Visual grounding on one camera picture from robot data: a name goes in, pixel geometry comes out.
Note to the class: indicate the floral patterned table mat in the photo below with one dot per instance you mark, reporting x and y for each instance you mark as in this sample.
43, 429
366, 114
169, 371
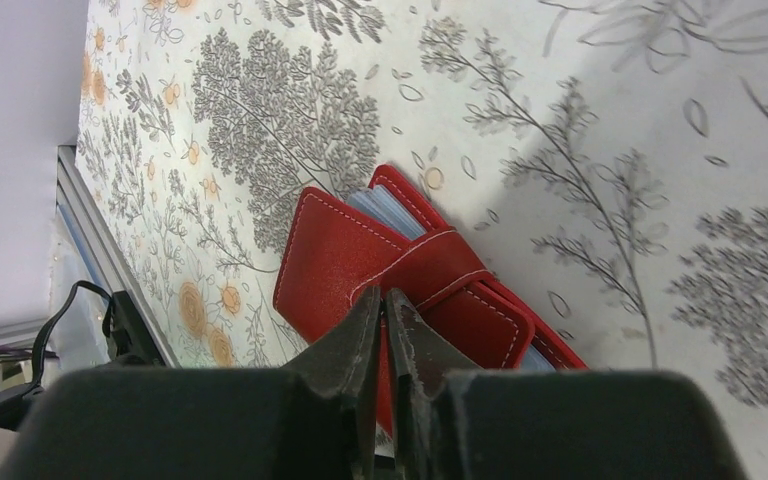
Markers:
607, 160

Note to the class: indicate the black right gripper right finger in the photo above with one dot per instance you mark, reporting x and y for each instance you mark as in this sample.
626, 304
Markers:
455, 420

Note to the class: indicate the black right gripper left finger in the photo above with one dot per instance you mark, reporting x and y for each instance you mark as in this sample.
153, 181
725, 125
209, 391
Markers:
313, 418

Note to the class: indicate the red leather card holder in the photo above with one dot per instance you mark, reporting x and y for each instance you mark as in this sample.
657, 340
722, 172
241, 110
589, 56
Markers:
334, 251

